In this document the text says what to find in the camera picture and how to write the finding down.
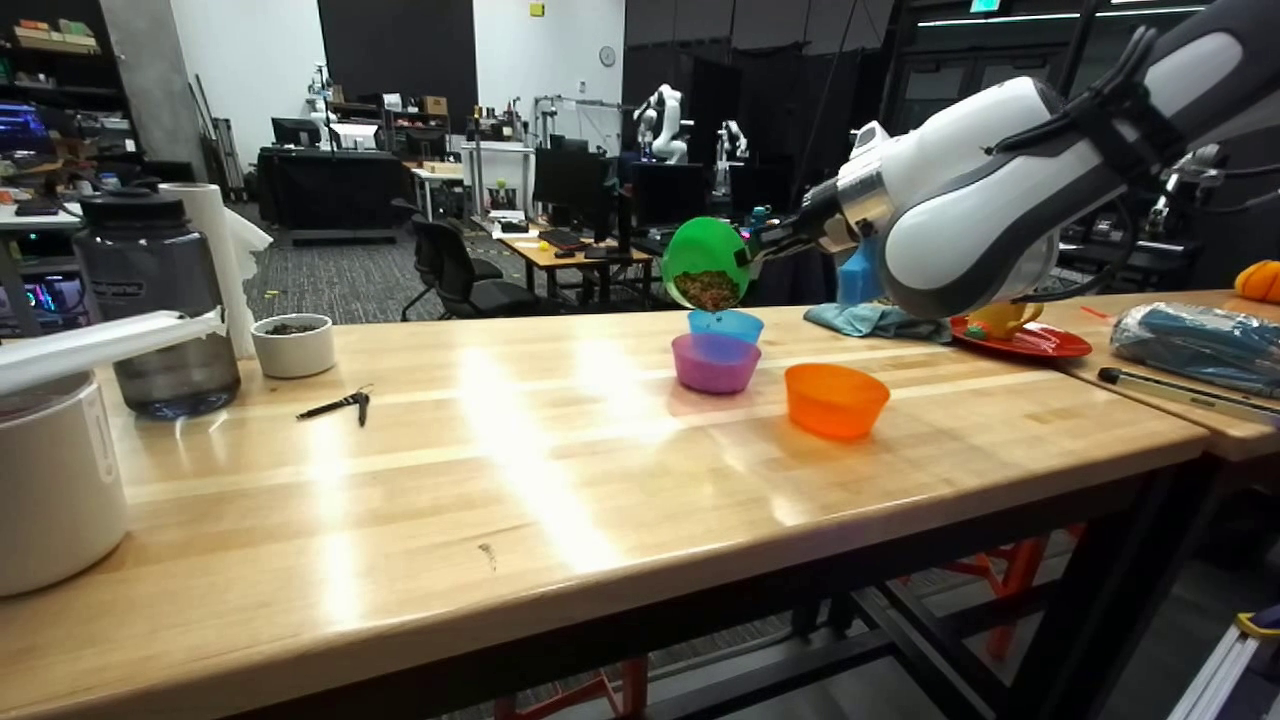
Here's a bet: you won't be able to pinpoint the background wooden desk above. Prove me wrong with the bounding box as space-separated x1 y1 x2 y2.
501 231 655 304

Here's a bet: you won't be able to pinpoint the beans and pellets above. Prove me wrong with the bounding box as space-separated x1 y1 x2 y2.
676 271 738 313

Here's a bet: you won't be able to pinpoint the green plastic bowl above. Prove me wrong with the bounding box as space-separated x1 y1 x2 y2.
659 217 751 307

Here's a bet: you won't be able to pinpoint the bread in plastic bag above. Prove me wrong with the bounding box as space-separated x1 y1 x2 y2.
1107 304 1280 400

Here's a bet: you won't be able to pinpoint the white cylindrical container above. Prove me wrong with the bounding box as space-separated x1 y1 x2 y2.
0 375 128 597

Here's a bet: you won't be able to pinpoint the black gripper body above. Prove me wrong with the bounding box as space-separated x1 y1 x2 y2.
751 179 855 260

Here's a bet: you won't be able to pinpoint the black office chair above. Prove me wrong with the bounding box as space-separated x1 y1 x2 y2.
412 222 552 321

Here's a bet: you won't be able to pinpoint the teal cloth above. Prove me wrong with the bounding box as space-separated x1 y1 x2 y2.
804 302 945 342

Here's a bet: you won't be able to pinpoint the blue plastic bowl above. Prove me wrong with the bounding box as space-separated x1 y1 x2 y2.
689 307 763 344

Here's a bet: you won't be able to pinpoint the yellow mug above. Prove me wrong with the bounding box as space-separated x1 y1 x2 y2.
969 302 1038 342

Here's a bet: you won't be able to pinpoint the orange plastic bowl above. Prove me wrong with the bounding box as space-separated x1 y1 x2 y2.
784 366 887 441

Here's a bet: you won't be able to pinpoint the red plate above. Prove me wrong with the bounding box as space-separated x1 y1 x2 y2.
952 315 1093 366

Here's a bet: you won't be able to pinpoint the orange fruit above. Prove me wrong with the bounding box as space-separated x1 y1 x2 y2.
1232 260 1280 304

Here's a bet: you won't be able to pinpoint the black marker pen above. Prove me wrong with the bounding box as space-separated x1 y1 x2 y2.
295 394 371 429

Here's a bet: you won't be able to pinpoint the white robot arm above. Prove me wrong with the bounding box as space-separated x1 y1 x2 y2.
751 0 1280 315

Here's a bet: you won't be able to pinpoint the wall clock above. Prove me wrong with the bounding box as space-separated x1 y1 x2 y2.
596 45 619 70

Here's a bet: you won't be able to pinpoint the purple plastic bowl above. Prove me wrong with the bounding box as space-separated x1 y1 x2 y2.
670 335 758 395

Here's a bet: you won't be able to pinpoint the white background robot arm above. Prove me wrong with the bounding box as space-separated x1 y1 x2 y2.
632 85 689 166

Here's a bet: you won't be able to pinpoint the black allen key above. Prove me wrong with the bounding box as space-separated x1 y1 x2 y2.
1096 368 1280 416

